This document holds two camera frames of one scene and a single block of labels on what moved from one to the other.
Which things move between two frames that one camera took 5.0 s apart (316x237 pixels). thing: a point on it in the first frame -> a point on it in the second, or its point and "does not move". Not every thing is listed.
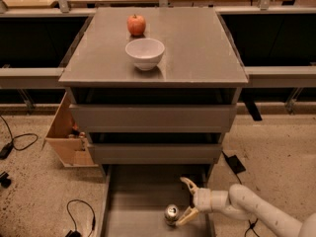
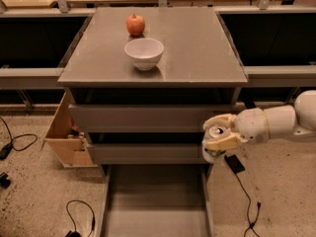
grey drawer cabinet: [155, 89] does not move
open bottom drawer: [136, 195] does not move
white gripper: [202, 200] -> [253, 125]
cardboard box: [66, 140] does not move
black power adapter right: [235, 164] does not move
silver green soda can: [171, 214] -> [214, 147]
